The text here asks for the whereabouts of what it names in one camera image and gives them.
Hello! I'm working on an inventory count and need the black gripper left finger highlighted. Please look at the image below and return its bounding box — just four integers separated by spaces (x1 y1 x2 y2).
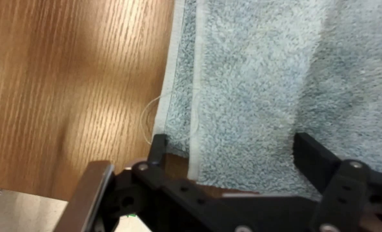
132 133 218 209

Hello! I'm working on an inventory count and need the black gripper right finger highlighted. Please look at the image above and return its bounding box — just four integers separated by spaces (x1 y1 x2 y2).
293 132 375 204

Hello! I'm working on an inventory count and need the light blue towel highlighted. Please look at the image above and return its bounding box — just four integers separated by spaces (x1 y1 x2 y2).
151 0 382 204

